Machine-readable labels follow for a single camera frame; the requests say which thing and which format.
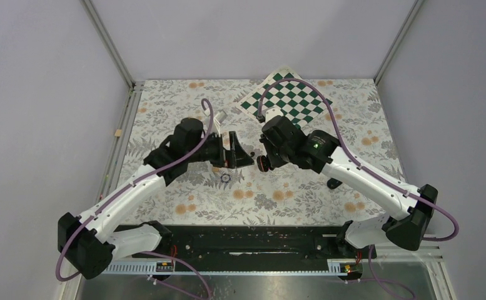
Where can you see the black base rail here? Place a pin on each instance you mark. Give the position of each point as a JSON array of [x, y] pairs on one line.
[[256, 248]]

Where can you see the floral table mat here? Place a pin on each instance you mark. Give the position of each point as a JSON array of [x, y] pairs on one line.
[[285, 196]]

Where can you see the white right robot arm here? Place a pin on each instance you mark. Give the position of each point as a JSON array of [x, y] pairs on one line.
[[408, 208]]

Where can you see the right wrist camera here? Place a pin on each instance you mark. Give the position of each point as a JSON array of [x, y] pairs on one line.
[[272, 112]]

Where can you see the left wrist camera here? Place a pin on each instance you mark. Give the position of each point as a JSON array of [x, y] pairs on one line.
[[220, 116]]

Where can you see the blue poker chip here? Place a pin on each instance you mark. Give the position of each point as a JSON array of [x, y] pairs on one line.
[[225, 178]]

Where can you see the small black oval object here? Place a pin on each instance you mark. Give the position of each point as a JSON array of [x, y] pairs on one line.
[[333, 183]]

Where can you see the black earbud charging case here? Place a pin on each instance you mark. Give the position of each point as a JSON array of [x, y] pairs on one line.
[[263, 163]]

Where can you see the green white chessboard mat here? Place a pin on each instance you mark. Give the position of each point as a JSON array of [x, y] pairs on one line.
[[283, 90]]

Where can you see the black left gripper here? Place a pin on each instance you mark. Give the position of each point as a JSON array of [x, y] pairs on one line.
[[236, 157]]

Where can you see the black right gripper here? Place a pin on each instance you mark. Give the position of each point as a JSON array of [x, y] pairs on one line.
[[274, 161]]

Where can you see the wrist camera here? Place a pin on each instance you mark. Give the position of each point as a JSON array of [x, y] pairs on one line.
[[220, 116], [272, 112]]

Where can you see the white cable duct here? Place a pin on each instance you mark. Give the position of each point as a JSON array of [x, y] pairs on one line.
[[164, 267]]

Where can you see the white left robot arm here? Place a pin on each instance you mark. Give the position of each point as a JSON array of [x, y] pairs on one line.
[[91, 241]]

